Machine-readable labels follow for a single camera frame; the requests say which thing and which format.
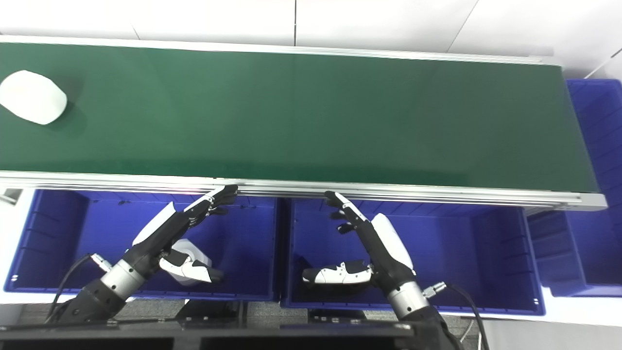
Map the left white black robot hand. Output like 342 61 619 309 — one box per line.
122 184 239 284

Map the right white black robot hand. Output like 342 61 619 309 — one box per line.
302 191 416 292

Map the white rounded plastic part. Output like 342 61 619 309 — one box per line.
0 70 68 125

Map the white cylindrical part with hole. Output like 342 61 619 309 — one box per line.
168 238 210 285

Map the green conveyor belt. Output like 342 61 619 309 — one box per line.
0 42 599 193
0 35 608 211

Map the blue plastic bin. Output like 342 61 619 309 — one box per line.
281 197 546 316
527 79 622 298
4 189 279 302

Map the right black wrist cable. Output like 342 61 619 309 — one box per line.
422 281 490 350

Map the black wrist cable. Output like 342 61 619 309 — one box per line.
422 281 490 350
45 253 113 322

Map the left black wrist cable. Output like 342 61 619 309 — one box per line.
45 253 113 322

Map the black robot torso frame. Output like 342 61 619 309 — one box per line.
0 300 460 350

